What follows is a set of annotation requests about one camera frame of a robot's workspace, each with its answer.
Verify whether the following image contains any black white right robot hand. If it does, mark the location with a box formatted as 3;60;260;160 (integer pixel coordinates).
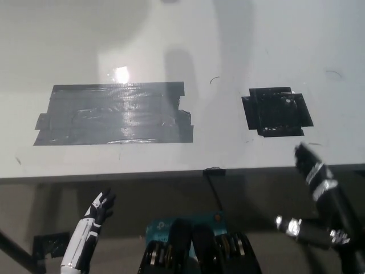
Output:
293;142;339;201

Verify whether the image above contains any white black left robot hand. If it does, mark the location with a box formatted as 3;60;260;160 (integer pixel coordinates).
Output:
60;188;116;274

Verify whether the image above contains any black tape square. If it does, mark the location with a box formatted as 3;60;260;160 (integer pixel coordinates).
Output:
241;87;314;138

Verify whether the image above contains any black table leg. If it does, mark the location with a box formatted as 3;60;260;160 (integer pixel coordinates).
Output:
0;228;47;274

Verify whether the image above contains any teal router box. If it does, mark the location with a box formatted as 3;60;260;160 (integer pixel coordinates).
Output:
145;210;228;257

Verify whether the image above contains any thin black cable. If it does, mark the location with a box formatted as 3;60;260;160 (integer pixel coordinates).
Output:
207;174;225;211

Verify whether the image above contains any grey duct tape patch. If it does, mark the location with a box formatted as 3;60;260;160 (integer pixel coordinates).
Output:
33;82;194;147

